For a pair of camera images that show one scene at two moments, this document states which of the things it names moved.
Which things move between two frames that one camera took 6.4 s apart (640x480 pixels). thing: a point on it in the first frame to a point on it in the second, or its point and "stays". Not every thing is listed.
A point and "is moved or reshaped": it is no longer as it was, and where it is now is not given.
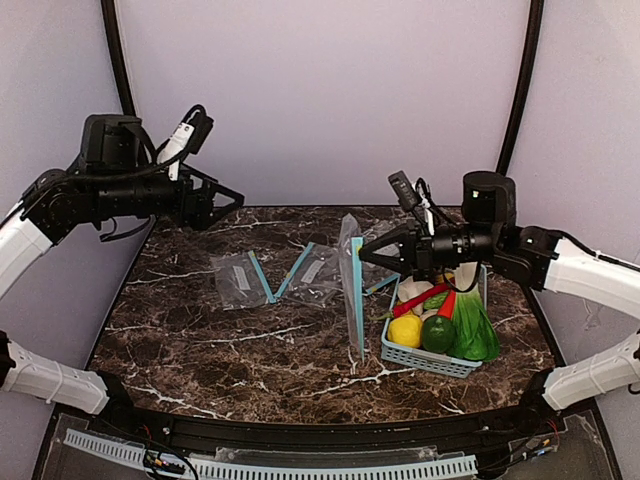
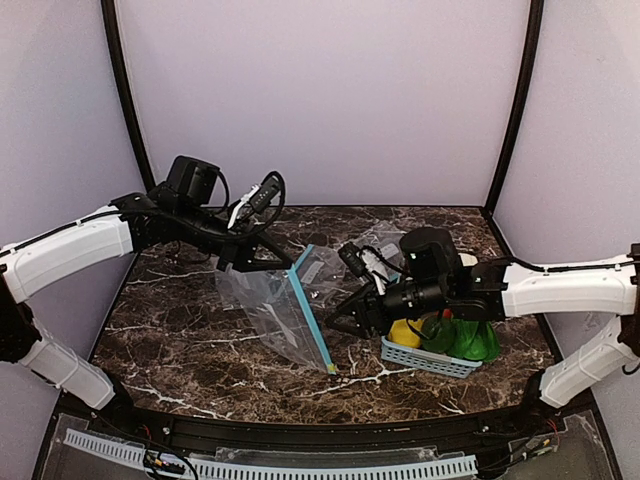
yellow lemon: x=405 y=330 stays
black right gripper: x=415 y=248 to x=373 y=308
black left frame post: x=110 y=25 stays
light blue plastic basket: x=422 y=359 stays
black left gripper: x=198 y=201 to x=238 y=255
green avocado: x=438 y=334 stays
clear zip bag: x=322 y=277 is moved or reshaped
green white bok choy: x=475 y=333 stays
